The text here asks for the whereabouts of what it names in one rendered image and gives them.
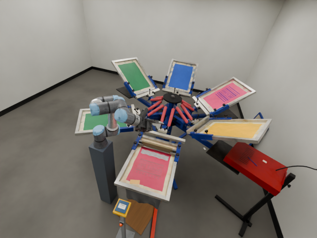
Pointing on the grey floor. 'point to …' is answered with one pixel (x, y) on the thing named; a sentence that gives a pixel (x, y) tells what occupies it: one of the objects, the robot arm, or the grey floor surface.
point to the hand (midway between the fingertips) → (156, 124)
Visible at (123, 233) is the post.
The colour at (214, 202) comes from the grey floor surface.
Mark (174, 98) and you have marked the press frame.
